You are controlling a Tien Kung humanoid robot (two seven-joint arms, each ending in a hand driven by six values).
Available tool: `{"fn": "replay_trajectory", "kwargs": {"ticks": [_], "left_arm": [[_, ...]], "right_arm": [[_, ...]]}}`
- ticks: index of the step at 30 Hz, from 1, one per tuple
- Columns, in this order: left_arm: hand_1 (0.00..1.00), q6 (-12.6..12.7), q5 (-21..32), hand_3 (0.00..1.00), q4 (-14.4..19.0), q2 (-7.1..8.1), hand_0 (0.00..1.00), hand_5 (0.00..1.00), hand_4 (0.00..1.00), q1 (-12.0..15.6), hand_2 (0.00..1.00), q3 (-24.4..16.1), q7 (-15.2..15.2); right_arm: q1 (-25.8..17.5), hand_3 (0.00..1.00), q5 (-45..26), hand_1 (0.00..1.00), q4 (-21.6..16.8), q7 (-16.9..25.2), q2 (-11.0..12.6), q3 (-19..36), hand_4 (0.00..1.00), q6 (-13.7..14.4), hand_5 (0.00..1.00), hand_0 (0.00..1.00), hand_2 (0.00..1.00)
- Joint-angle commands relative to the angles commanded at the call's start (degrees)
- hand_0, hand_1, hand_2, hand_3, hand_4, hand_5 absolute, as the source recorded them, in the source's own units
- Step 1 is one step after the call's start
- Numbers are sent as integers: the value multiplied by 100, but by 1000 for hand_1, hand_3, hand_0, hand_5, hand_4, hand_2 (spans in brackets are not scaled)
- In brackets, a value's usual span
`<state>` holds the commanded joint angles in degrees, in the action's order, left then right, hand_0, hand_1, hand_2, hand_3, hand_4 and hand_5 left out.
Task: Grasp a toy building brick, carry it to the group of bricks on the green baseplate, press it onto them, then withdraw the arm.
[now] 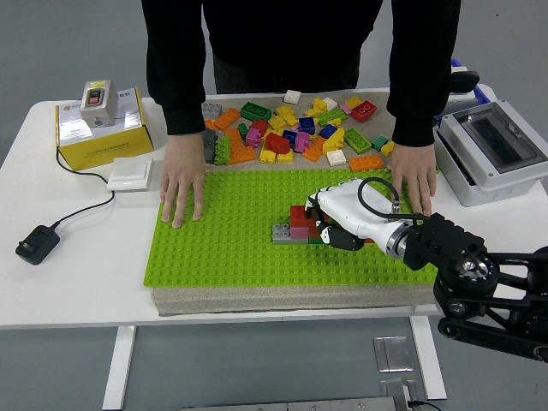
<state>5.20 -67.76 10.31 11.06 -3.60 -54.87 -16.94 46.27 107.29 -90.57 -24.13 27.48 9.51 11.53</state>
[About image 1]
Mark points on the blue brick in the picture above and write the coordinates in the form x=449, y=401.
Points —
x=289, y=136
x=306, y=125
x=327, y=131

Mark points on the grey slope brick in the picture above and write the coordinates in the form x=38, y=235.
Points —
x=210, y=137

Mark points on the person's left hand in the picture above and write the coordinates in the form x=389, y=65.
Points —
x=415, y=167

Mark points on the orange two-by-four brick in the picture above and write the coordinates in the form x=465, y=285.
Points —
x=227, y=119
x=366, y=163

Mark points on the large yellow slope brick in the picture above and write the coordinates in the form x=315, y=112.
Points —
x=333, y=141

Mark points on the grey-brown foam mat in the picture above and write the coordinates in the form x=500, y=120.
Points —
x=257, y=301

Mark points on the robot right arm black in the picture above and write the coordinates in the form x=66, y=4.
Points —
x=441, y=240

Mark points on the small orange brick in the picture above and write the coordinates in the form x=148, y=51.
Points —
x=210, y=125

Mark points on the green flat brick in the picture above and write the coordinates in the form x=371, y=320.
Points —
x=314, y=242

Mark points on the grey distribution box with window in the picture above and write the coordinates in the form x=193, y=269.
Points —
x=492, y=141

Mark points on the dark green two-by-three brick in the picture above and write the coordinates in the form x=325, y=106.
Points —
x=255, y=111

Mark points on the person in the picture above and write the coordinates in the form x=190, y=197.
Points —
x=291, y=34

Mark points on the grey two-by-four brick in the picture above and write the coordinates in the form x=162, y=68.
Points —
x=281, y=234
x=212, y=111

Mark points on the person's left forearm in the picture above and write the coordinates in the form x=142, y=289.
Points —
x=415, y=111

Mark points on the small red brick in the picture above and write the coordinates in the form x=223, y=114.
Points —
x=260, y=127

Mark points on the small pink brick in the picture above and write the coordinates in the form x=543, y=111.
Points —
x=345, y=109

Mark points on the yellow cardboard box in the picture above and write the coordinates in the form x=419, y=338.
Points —
x=106, y=147

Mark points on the small teal green brick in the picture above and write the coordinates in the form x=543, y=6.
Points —
x=379, y=143

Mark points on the grey metal bar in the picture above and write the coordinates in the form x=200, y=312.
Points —
x=291, y=404

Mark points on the white table leg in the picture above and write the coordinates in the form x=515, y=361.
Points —
x=428, y=357
x=120, y=366

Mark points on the red two-by-three brick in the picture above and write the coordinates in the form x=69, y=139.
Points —
x=364, y=112

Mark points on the person's right hand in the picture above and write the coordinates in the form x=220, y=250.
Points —
x=182, y=171

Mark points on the white wall switch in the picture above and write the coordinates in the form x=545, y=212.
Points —
x=129, y=174

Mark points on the black power adapter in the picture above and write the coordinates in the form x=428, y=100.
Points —
x=37, y=246

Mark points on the robot right hand white shell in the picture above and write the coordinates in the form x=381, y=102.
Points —
x=347, y=201

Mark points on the grey push-button switch box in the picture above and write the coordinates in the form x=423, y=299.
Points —
x=98, y=105

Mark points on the red slope brick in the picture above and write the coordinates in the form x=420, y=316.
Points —
x=276, y=144

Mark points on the person's right forearm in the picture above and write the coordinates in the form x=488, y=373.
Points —
x=182, y=103

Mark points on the green studded baseplate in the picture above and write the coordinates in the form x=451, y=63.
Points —
x=240, y=261

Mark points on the small yellow brick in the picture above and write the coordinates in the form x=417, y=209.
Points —
x=310, y=113
x=387, y=149
x=291, y=121
x=319, y=105

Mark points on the pink two-by-two brick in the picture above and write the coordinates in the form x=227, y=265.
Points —
x=252, y=138
x=301, y=142
x=299, y=233

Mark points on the lime green long brick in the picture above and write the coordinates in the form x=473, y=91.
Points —
x=331, y=118
x=222, y=151

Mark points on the black plug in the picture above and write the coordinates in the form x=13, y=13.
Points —
x=466, y=80

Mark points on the white socket plate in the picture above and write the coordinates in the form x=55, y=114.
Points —
x=467, y=97

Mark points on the small dark green brick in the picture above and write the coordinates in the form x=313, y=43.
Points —
x=242, y=131

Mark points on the large orange plate brick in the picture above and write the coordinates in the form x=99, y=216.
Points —
x=239, y=153

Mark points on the blue plastic bin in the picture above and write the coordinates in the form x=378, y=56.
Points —
x=481, y=92

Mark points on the white square tile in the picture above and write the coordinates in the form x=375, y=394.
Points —
x=292, y=97
x=330, y=103
x=336, y=158

